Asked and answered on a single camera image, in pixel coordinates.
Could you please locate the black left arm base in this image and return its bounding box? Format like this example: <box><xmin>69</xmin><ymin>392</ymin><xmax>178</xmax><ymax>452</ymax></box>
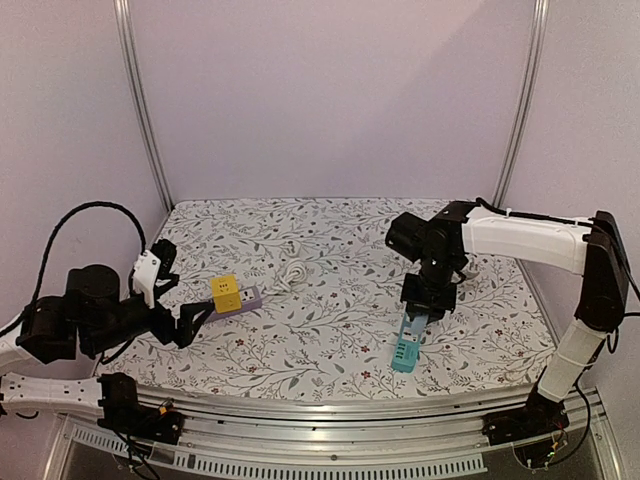
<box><xmin>97</xmin><ymin>373</ymin><xmax>185</xmax><ymax>445</ymax></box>

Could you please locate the aluminium corner post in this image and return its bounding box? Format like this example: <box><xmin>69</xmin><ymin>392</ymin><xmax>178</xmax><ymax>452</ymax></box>
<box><xmin>113</xmin><ymin>0</ymin><xmax>174</xmax><ymax>212</ymax></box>
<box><xmin>491</xmin><ymin>0</ymin><xmax>549</xmax><ymax>208</ymax></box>

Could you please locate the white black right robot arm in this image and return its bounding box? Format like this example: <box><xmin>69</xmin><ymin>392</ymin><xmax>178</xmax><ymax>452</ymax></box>
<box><xmin>385</xmin><ymin>197</ymin><xmax>639</xmax><ymax>436</ymax></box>

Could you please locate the teal power strip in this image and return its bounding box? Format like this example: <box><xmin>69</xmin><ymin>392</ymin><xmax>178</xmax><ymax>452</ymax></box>
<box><xmin>391</xmin><ymin>321</ymin><xmax>423</xmax><ymax>373</ymax></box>

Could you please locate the white cable of purple strip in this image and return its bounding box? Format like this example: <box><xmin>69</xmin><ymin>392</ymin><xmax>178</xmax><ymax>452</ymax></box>
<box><xmin>264</xmin><ymin>242</ymin><xmax>311</xmax><ymax>296</ymax></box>

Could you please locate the yellow cube plug adapter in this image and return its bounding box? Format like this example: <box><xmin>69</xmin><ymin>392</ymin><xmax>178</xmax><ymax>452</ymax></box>
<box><xmin>210</xmin><ymin>274</ymin><xmax>242</xmax><ymax>314</ymax></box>

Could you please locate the aluminium front rail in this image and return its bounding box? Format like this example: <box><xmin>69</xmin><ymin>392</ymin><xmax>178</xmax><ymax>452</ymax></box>
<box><xmin>45</xmin><ymin>386</ymin><xmax>626</xmax><ymax>479</ymax></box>

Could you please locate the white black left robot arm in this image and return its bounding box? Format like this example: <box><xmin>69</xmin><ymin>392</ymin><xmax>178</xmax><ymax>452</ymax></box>
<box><xmin>1</xmin><ymin>200</ymin><xmax>215</xmax><ymax>373</ymax></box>

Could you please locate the right aluminium corner post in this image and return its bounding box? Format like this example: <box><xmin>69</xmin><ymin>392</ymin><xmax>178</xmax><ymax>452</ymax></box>
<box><xmin>491</xmin><ymin>0</ymin><xmax>549</xmax><ymax>208</ymax></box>

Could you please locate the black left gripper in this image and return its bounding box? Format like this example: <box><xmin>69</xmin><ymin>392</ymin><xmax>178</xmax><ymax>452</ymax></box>
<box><xmin>85</xmin><ymin>289</ymin><xmax>216</xmax><ymax>355</ymax></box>

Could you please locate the blue cube adapter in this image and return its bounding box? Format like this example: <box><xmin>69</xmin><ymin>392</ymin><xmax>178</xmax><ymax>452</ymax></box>
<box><xmin>408</xmin><ymin>315</ymin><xmax>429</xmax><ymax>343</ymax></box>

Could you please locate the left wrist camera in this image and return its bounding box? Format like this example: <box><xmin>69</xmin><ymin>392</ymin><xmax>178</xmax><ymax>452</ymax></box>
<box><xmin>129</xmin><ymin>239</ymin><xmax>177</xmax><ymax>309</ymax></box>

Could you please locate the left aluminium corner post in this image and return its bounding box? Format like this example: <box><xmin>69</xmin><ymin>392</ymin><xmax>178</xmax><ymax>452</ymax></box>
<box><xmin>113</xmin><ymin>0</ymin><xmax>174</xmax><ymax>212</ymax></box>

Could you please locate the floral table mat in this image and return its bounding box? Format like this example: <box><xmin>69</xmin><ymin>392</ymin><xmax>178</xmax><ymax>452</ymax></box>
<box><xmin>97</xmin><ymin>198</ymin><xmax>554</xmax><ymax>402</ymax></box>

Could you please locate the purple power strip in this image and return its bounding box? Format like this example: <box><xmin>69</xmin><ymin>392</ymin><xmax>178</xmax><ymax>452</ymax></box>
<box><xmin>206</xmin><ymin>286</ymin><xmax>263</xmax><ymax>322</ymax></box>

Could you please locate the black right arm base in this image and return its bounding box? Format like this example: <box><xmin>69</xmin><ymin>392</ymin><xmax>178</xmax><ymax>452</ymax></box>
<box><xmin>481</xmin><ymin>386</ymin><xmax>569</xmax><ymax>470</ymax></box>

